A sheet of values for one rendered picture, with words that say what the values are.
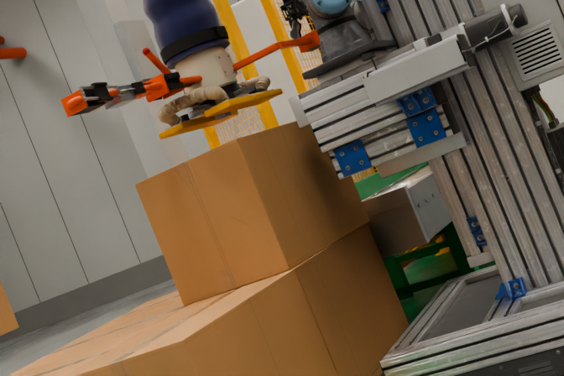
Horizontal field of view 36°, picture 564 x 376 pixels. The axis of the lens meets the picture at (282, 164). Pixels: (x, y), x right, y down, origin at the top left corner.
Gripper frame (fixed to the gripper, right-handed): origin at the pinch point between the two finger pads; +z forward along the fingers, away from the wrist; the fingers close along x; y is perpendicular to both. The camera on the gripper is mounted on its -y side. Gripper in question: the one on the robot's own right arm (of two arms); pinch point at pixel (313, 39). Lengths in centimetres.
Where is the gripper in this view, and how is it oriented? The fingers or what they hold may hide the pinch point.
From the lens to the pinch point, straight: 300.2
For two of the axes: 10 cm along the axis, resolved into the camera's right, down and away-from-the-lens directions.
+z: 3.8, 9.2, -0.2
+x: 8.0, -3.4, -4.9
